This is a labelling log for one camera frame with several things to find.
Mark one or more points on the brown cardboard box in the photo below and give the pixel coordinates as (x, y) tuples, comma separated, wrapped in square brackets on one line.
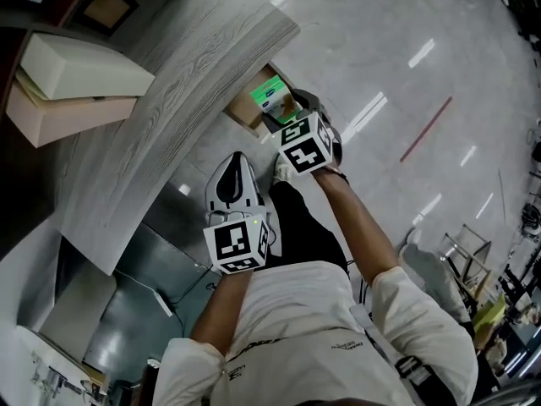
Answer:
[(245, 108)]

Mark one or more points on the person's white shoe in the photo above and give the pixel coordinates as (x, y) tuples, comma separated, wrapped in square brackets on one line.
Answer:
[(282, 171)]

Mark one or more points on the grey wooden desk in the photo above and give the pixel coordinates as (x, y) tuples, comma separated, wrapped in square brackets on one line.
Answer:
[(169, 100)]

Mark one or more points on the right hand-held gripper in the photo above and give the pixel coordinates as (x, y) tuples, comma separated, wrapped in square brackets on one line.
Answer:
[(306, 150)]

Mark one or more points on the cream decorative book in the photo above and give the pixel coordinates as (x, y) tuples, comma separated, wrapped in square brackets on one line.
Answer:
[(84, 68)]

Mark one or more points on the green product box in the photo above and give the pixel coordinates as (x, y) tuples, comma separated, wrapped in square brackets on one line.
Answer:
[(268, 91)]

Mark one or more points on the grey wooden shelf unit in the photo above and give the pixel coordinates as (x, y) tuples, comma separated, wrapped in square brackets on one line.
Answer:
[(67, 7)]

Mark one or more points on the metal frame chair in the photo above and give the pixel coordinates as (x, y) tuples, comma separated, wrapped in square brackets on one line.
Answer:
[(465, 260)]

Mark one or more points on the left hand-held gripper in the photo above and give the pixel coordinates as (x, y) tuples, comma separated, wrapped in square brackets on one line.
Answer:
[(236, 243)]

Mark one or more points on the brown framed picture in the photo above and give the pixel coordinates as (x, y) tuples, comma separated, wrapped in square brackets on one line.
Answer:
[(107, 9)]

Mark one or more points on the red floor tape strip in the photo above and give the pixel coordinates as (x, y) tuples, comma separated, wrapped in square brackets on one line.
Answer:
[(424, 130)]

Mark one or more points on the person's white shirt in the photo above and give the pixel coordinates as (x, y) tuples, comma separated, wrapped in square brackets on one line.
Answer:
[(304, 345)]

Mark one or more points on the person's right forearm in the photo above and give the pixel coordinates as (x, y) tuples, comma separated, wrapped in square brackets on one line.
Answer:
[(355, 226)]

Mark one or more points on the person's black trousers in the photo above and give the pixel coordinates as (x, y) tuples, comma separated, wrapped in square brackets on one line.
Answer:
[(308, 231)]

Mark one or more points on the person's left forearm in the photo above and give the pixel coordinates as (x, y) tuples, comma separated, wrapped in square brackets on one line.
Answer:
[(224, 311)]

